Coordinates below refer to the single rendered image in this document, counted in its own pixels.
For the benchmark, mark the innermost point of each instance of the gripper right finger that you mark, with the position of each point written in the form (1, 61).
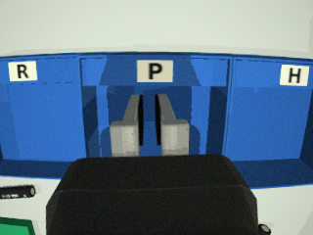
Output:
(174, 132)

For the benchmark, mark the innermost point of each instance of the blue rack of bins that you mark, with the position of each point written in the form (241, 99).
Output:
(264, 124)

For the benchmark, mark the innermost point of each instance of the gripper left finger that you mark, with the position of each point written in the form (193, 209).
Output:
(126, 135)

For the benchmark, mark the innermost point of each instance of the black battery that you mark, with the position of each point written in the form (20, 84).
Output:
(263, 230)
(17, 192)

